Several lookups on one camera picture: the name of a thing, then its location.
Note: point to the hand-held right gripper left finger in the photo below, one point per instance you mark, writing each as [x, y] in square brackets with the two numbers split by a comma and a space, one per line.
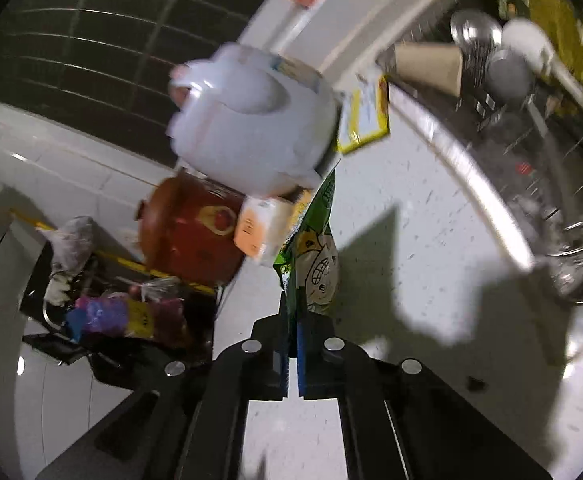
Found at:
[285, 375]

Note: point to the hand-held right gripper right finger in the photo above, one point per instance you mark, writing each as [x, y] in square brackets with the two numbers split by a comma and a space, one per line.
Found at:
[303, 370]

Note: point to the green snack bag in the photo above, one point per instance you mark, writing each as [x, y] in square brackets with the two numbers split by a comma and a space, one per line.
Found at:
[311, 255]

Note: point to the white orange tissue pack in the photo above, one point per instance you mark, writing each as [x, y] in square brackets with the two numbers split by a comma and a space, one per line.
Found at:
[261, 227]

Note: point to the red-brown slow cooker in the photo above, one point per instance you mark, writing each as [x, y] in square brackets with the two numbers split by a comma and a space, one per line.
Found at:
[186, 240]

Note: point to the purple yellow bag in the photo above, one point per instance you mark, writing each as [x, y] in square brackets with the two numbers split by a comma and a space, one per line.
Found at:
[106, 315]

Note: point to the grey plastic bag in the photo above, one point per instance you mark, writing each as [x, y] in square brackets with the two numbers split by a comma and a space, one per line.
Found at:
[71, 245]

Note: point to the white rice cooker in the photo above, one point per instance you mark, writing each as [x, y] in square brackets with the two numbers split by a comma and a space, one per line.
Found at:
[251, 115]

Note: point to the crumpled yellow snack bag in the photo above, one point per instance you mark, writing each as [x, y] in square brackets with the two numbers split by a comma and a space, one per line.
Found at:
[364, 115]

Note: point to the stainless steel sink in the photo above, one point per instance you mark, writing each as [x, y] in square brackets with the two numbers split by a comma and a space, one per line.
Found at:
[546, 185]

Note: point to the red-brown cardboard carton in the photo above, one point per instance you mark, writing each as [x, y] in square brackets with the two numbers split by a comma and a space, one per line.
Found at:
[429, 65]

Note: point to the metal skimmer spoon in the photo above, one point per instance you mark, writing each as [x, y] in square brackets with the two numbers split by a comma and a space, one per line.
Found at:
[509, 75]

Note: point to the metal ladle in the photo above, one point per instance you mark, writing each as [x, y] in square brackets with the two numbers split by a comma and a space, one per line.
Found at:
[474, 32]

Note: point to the white rice spoon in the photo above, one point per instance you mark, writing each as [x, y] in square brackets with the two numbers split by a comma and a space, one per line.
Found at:
[531, 45]

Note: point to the green dish cloth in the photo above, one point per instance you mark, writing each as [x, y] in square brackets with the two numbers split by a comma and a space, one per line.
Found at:
[581, 40]

